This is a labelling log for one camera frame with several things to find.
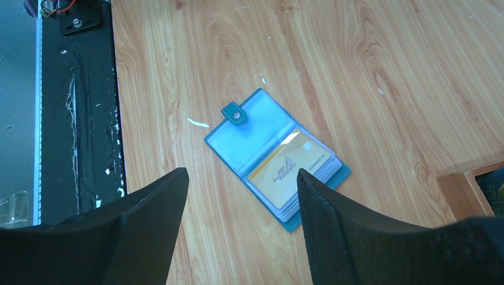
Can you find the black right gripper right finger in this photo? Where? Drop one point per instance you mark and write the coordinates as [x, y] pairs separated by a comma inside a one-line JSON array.
[[348, 243]]

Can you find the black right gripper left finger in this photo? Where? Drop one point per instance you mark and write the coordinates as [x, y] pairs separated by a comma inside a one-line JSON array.
[[128, 241]]

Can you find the gold card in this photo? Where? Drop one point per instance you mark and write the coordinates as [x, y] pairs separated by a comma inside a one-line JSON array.
[[275, 176]]

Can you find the blue leather card holder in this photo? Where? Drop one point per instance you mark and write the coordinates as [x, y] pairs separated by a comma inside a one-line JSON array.
[[250, 132]]

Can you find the wooden compartment tray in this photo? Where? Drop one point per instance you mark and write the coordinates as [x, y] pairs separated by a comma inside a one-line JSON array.
[[463, 194]]

